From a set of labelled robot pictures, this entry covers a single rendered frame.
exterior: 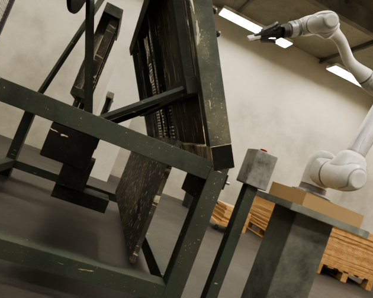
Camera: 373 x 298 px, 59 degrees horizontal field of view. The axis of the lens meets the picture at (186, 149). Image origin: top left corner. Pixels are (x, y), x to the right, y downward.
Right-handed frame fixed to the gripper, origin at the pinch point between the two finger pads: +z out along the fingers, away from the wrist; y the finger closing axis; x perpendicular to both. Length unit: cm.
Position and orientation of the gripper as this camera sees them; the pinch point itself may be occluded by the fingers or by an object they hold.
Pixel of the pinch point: (253, 36)
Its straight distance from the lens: 197.8
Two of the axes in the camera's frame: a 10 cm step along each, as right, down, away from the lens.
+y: -0.8, -6.2, -7.8
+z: -9.7, 2.2, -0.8
